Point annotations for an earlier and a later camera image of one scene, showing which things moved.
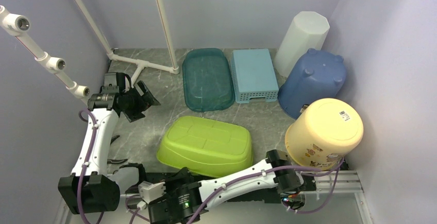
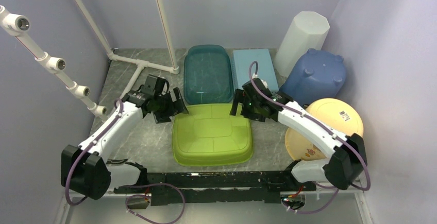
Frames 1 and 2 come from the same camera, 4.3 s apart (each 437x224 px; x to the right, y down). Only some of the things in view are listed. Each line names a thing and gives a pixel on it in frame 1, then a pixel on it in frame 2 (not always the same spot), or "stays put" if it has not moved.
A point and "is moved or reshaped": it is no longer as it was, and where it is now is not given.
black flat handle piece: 116,161 stays put
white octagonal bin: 308,30 stays put
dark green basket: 208,83 is moved or reshaped
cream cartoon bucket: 325,133 stays put
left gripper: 145,101 to 177,106
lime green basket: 206,147 is moved or reshaped
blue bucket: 321,76 stays put
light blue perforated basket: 254,75 stays put
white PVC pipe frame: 18,23 stays put
